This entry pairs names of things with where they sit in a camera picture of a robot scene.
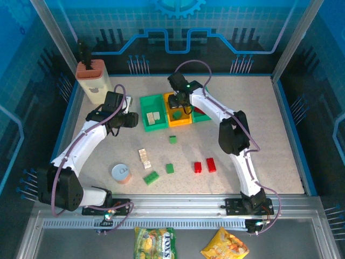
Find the cream knife block orange top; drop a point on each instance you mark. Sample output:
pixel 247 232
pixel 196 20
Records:
pixel 93 81

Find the tin can with pull tab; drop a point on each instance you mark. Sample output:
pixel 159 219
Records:
pixel 121 172

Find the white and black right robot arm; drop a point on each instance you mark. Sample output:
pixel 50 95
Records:
pixel 242 172

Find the long red lego brick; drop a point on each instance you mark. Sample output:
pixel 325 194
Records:
pixel 211 164

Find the green plastic bin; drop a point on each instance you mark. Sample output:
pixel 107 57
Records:
pixel 151 104
pixel 200 118

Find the medium cream lego brick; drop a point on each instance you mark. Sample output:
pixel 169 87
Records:
pixel 151 118

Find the small green lego brick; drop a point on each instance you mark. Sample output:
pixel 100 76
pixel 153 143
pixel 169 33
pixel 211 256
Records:
pixel 169 168
pixel 172 139
pixel 177 115

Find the small red lego brick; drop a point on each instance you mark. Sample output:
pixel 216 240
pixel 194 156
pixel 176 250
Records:
pixel 197 167

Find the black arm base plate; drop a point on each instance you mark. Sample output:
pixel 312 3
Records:
pixel 121 205
pixel 234 206

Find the yellow plastic bin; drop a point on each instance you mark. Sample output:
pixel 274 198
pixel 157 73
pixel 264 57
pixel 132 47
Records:
pixel 183 121

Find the yellow snack bag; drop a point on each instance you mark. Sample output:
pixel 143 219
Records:
pixel 225 245

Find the aluminium mounting rail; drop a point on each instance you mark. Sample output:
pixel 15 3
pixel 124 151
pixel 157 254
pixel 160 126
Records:
pixel 175 203

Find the green snack bag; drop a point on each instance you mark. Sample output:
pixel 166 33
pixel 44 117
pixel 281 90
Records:
pixel 155 242

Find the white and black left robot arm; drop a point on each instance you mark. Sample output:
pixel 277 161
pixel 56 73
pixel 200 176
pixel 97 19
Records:
pixel 81 143

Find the long cream lego brick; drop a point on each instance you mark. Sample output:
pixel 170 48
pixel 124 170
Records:
pixel 144 159

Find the long green lego brick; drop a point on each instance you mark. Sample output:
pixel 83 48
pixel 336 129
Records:
pixel 151 178

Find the aluminium frame post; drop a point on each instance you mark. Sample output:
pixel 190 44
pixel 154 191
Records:
pixel 296 35
pixel 54 35

